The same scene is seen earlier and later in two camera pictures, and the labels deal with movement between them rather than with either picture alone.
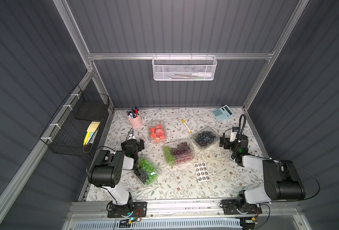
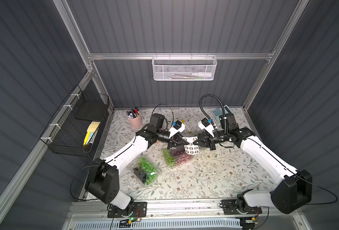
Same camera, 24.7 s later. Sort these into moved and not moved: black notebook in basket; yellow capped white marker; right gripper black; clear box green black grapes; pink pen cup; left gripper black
Moved: left gripper black; right gripper black
Not moved: black notebook in basket; clear box green black grapes; pink pen cup; yellow capped white marker
